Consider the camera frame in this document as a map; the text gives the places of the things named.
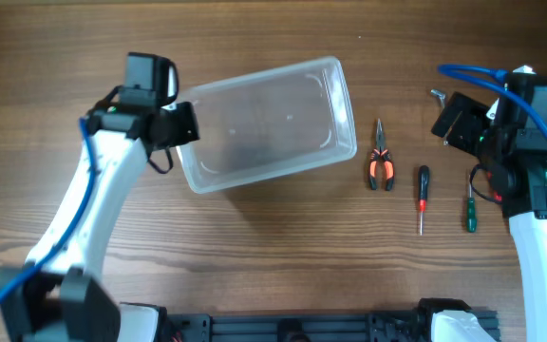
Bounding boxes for silver metal hex wrench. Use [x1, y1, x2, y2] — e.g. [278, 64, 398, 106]
[430, 89, 446, 109]

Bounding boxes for black red screwdriver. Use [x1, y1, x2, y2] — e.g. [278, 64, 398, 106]
[418, 165, 430, 236]

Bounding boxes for green handled screwdriver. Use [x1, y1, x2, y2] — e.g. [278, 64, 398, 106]
[465, 177, 478, 233]

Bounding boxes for orange black needle-nose pliers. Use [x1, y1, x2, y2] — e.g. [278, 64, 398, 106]
[368, 119, 395, 191]

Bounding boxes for clear plastic container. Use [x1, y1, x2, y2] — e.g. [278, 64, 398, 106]
[177, 56, 357, 194]

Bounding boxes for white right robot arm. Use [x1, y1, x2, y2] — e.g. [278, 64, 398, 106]
[432, 65, 547, 341]

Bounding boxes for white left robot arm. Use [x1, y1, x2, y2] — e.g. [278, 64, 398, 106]
[0, 52, 199, 341]

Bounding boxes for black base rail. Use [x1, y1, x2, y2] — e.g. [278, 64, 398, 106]
[168, 309, 500, 342]

